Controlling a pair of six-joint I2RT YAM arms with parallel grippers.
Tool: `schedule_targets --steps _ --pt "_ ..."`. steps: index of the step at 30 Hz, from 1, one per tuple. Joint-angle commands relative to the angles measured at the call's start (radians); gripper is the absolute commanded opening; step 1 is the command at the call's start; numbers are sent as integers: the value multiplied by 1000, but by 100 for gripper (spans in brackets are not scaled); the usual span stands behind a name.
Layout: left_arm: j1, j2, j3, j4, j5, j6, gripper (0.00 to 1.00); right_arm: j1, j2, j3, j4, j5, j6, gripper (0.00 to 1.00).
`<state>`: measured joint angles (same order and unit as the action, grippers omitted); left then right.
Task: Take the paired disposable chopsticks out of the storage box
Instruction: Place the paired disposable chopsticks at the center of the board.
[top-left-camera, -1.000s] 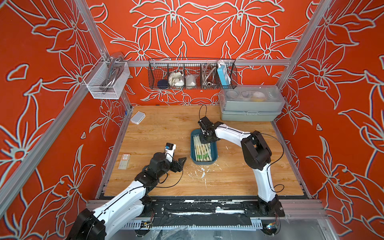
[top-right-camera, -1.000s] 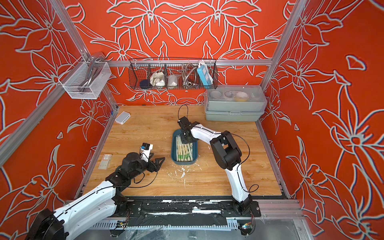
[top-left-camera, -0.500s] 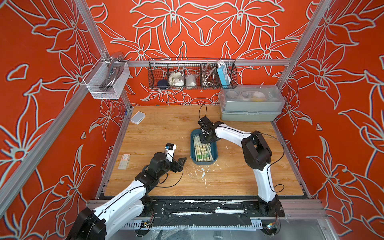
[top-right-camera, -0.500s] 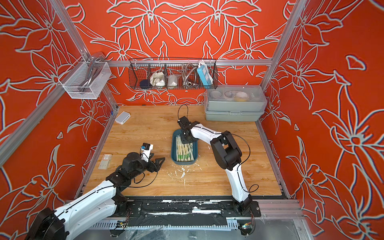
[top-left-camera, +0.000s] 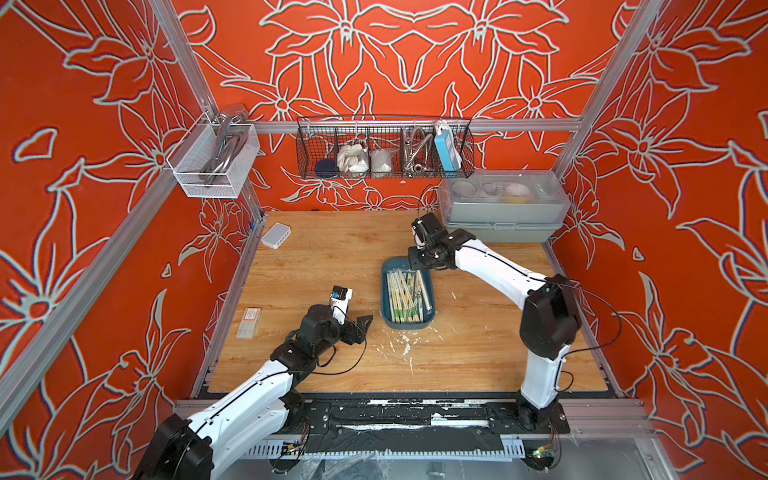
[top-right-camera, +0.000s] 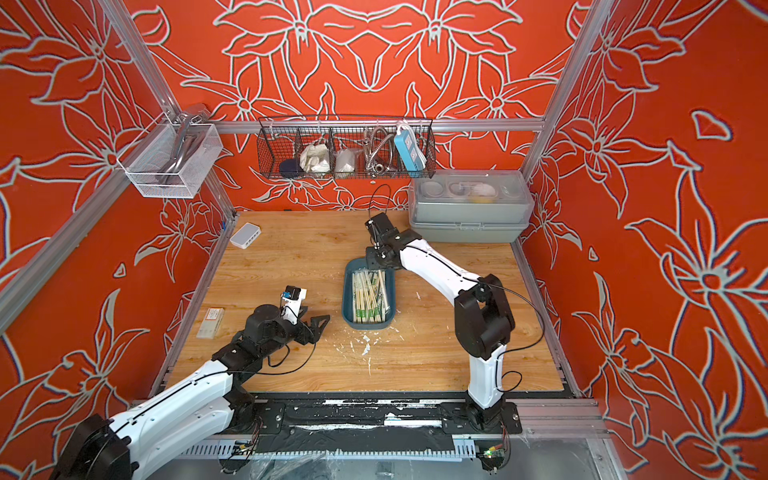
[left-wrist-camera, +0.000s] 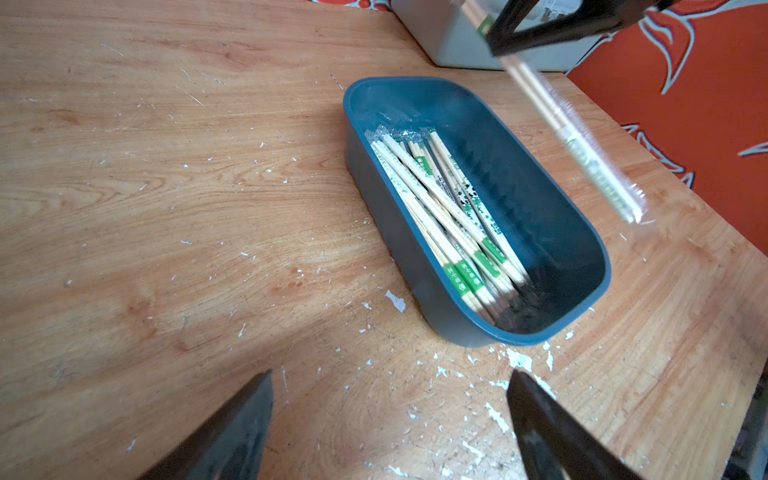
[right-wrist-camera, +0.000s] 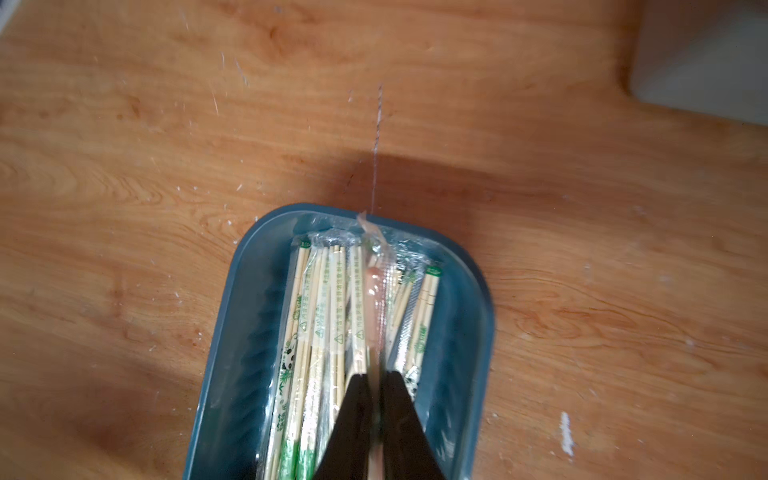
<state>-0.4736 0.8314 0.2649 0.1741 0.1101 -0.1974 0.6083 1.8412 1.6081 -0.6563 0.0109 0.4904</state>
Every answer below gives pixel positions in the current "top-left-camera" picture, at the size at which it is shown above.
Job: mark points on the grey lidded plastic container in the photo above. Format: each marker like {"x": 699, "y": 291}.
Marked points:
{"x": 504, "y": 206}

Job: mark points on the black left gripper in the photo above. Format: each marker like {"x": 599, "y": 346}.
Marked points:
{"x": 360, "y": 330}

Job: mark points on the wrapped chopsticks pair in box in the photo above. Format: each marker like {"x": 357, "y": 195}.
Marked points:
{"x": 393, "y": 297}
{"x": 426, "y": 304}
{"x": 407, "y": 292}

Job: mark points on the white crumpled bag in basket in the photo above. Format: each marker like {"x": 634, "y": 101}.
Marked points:
{"x": 352, "y": 160}

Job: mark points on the light blue box in basket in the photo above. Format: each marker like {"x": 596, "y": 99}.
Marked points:
{"x": 448, "y": 154}

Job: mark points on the clear plastic wall bin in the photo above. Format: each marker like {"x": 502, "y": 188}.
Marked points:
{"x": 197, "y": 149}

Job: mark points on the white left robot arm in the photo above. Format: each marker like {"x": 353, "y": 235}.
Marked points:
{"x": 205, "y": 444}

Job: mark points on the teal plastic storage box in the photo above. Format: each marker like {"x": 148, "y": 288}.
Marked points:
{"x": 402, "y": 263}

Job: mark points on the white network switch box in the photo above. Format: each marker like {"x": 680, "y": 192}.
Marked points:
{"x": 276, "y": 235}

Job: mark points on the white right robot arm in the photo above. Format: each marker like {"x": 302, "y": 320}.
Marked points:
{"x": 549, "y": 321}

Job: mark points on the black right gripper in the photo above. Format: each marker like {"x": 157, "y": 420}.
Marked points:
{"x": 413, "y": 263}

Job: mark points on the metal tongs in bin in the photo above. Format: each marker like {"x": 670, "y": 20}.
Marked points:
{"x": 229, "y": 143}

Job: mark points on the black wire wall basket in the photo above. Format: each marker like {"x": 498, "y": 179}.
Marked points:
{"x": 399, "y": 147}

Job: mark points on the small clear plastic case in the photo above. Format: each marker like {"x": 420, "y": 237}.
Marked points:
{"x": 248, "y": 326}

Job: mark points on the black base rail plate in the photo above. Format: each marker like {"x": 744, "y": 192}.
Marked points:
{"x": 421, "y": 422}

